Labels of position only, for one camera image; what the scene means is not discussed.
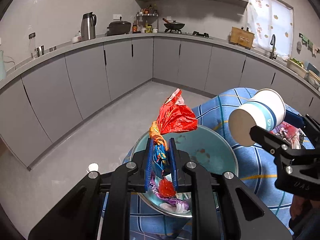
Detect white paper cup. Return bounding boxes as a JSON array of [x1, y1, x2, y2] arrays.
[[228, 88, 286, 147]]

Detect red orange snack wrapper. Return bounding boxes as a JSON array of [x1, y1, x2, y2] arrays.
[[149, 88, 197, 178]]

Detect purple snack wrapper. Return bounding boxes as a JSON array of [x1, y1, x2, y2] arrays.
[[149, 179, 191, 214]]

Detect red plastic bag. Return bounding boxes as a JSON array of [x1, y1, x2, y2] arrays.
[[158, 178, 176, 198]]

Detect teal trash bin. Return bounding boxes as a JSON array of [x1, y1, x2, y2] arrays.
[[138, 125, 239, 218]]

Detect black kitchen faucet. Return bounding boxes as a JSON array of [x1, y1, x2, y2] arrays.
[[270, 34, 277, 60]]

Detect person's right hand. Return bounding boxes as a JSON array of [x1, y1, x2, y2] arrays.
[[290, 195, 319, 221]]

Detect clear pink plastic bag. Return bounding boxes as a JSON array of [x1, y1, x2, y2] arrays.
[[270, 121, 311, 150]]

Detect blue plaid tablecloth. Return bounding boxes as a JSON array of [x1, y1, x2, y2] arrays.
[[130, 87, 311, 239]]

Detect white bowls stack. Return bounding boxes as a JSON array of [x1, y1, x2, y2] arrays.
[[306, 70, 320, 89]]

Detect white basin with vegetables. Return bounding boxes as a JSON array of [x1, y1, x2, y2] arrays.
[[286, 59, 307, 79]]

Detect wooden knife block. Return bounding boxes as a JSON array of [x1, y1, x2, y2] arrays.
[[229, 27, 254, 49]]

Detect white patterned window curtain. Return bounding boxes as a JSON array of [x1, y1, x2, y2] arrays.
[[247, 0, 293, 57]]

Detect grey base cabinets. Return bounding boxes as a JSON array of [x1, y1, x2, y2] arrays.
[[1, 33, 319, 167]]

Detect gas stove burner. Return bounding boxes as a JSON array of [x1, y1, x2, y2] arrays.
[[193, 31, 209, 38]]

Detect black wok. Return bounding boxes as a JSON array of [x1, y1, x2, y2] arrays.
[[162, 18, 185, 30]]

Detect spice rack with bottles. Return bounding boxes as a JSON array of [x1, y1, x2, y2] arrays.
[[132, 4, 159, 34]]

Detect black rice cooker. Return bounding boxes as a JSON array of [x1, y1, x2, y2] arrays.
[[105, 17, 131, 36]]

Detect steel thermos kettle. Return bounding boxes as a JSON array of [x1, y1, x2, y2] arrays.
[[80, 12, 97, 41]]

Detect hanging cloths on wall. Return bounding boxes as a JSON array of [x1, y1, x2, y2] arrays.
[[298, 33, 319, 57]]

